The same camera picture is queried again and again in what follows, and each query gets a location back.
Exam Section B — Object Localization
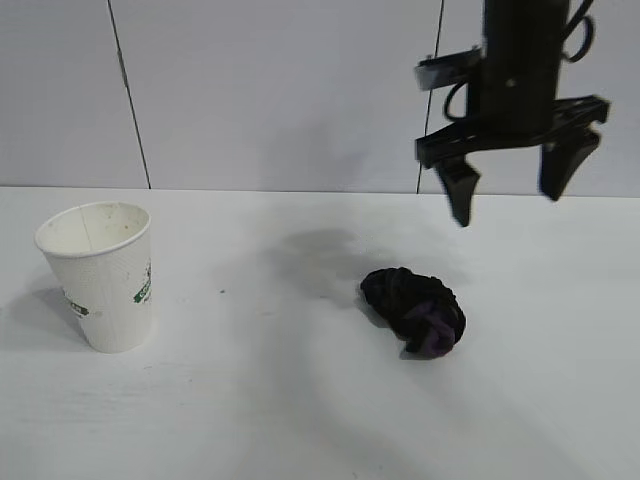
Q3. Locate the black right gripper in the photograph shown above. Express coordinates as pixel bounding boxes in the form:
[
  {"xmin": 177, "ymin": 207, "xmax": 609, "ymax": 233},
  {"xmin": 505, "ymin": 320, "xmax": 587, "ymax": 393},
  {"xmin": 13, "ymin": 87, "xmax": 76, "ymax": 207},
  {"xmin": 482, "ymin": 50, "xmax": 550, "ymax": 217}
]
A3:
[{"xmin": 415, "ymin": 59, "xmax": 612, "ymax": 227}]

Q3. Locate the black purple cloth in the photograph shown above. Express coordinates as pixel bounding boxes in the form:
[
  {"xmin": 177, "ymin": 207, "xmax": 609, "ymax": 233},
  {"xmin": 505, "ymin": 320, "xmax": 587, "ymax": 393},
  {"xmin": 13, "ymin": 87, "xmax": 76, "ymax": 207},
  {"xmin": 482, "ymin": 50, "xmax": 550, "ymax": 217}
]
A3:
[{"xmin": 359, "ymin": 267, "xmax": 469, "ymax": 361}]

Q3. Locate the white paper cup green logo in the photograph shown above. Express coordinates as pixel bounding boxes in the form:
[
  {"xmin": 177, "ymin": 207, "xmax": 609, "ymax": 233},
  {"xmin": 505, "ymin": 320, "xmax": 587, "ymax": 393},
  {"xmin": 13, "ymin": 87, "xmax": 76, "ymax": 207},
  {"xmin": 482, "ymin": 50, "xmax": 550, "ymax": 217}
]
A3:
[{"xmin": 33, "ymin": 200, "xmax": 153, "ymax": 355}]

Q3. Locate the thin black cable loop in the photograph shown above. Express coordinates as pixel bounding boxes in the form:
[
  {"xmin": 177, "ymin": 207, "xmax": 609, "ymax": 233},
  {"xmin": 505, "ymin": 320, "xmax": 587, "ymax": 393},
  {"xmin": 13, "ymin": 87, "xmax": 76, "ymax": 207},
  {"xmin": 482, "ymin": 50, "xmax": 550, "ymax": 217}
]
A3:
[
  {"xmin": 559, "ymin": 0, "xmax": 599, "ymax": 64},
  {"xmin": 442, "ymin": 79, "xmax": 481, "ymax": 121}
]

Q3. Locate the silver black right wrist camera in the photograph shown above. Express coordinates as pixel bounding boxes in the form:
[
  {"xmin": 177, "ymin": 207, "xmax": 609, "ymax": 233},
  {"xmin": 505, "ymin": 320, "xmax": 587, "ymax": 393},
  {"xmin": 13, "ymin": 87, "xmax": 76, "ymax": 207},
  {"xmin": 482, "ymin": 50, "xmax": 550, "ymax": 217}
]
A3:
[{"xmin": 413, "ymin": 47, "xmax": 484, "ymax": 91}]

